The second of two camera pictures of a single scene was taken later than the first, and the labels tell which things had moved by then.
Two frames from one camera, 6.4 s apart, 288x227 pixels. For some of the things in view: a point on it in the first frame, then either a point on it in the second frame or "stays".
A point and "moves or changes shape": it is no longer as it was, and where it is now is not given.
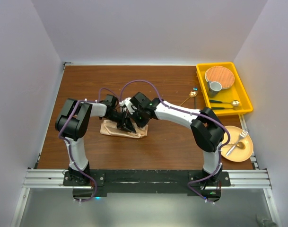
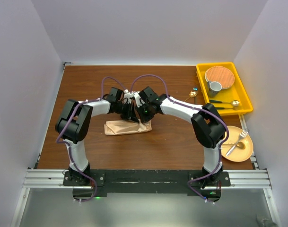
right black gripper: x=141 y=124 stays
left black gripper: x=128 y=126 -> x=130 y=115
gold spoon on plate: x=240 y=144 stays
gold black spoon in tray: x=234 y=103 stays
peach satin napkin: x=109 y=127 moves or changes shape
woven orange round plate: x=221 y=74 stays
